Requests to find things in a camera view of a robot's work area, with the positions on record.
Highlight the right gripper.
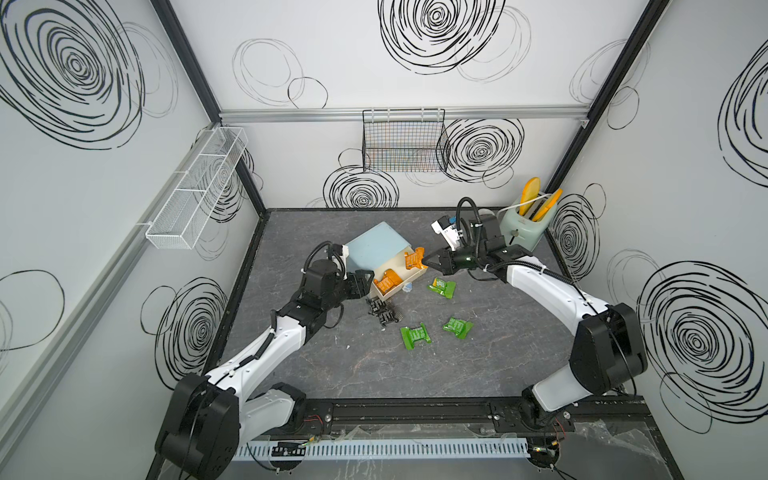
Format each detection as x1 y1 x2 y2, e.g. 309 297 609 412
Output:
420 244 484 276

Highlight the orange cookie pack back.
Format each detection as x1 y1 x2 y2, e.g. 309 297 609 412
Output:
404 247 427 270

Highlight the orange cookie pack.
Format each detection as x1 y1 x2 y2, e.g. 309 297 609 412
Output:
404 247 427 270
373 269 402 296

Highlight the orange cookie pack front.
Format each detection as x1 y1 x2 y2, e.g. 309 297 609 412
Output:
373 269 402 296

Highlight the light blue drawer cabinet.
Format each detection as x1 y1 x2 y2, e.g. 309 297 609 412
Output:
346 222 411 272

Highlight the cream top drawer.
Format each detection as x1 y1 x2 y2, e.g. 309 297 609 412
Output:
370 247 428 300

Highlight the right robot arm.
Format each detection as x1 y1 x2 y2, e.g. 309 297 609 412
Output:
422 197 649 429

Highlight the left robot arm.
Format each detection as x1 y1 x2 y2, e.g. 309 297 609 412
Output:
147 241 375 479

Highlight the black cookie pack left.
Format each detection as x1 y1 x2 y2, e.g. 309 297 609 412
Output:
366 298 388 318

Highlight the black cookie pack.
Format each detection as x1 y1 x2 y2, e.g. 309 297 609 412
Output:
376 306 400 328
366 298 388 318

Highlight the green cookie pack upper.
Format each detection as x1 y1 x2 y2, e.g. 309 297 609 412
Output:
428 278 456 299

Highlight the green cookie pack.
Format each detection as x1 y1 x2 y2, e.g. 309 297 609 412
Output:
428 278 456 299
400 322 432 351
442 317 474 339

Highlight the black cookie pack right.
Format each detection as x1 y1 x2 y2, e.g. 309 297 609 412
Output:
376 306 400 328

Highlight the green cookie pack left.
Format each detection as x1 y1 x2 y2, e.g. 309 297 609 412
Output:
400 322 432 351

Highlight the green cookie pack right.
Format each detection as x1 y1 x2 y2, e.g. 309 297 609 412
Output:
442 317 474 339

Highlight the mint green toaster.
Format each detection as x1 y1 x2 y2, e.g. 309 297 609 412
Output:
498 206 558 252

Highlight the yellow toast slice left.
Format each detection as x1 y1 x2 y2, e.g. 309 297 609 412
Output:
518 177 541 216

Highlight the yellow toast slice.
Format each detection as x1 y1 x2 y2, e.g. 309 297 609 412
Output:
532 189 563 222
518 177 541 216

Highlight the yellow toast slice right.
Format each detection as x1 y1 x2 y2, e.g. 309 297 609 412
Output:
532 189 563 222

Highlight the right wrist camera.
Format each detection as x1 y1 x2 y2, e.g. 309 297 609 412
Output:
431 215 462 251

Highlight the black wire wall basket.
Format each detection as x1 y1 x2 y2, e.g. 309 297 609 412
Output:
361 108 447 173

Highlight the white slotted cable duct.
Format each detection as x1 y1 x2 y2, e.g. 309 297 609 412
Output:
234 438 532 462

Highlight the white mesh wall shelf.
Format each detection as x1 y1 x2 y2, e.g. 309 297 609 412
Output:
145 126 248 250

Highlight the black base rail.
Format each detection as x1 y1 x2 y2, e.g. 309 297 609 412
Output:
266 396 651 437

